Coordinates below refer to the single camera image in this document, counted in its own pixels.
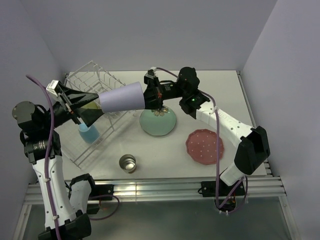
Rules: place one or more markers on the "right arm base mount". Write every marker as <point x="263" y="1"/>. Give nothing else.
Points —
<point x="227" y="199"/>

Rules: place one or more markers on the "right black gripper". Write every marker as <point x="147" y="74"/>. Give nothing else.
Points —
<point x="153" y="95"/>

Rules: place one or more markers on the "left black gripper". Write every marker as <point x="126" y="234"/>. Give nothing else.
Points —
<point x="72" y="98"/>

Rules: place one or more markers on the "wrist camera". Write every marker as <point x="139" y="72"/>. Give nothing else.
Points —
<point x="52" y="88"/>
<point x="151" y="73"/>

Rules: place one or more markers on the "pink polka dot plate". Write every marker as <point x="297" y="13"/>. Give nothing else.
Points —
<point x="204" y="146"/>

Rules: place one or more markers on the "stainless steel cup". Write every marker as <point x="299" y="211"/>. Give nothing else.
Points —
<point x="128" y="163"/>

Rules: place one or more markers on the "lavender plastic cup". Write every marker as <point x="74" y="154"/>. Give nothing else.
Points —
<point x="126" y="98"/>

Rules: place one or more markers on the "yellow green mug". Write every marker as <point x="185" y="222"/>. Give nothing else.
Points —
<point x="91" y="105"/>

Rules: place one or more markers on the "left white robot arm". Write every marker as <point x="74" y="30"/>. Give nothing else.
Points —
<point x="65" y="206"/>

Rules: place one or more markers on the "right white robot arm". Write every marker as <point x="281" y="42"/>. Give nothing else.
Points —
<point x="252" y="145"/>

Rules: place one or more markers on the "aluminium frame rail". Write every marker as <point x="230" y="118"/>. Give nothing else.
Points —
<point x="180" y="189"/>

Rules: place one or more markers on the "teal floral plate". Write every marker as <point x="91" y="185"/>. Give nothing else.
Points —
<point x="158" y="123"/>

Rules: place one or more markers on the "white wire dish rack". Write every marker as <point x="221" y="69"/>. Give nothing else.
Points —
<point x="92" y="78"/>

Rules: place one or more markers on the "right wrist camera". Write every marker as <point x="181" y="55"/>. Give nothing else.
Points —
<point x="151" y="73"/>

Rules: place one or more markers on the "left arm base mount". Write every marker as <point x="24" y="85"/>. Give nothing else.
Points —
<point x="96" y="195"/>

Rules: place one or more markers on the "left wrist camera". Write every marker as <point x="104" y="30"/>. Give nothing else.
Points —
<point x="52" y="88"/>

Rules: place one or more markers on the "light blue mug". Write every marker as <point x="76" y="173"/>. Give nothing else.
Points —
<point x="88" y="133"/>

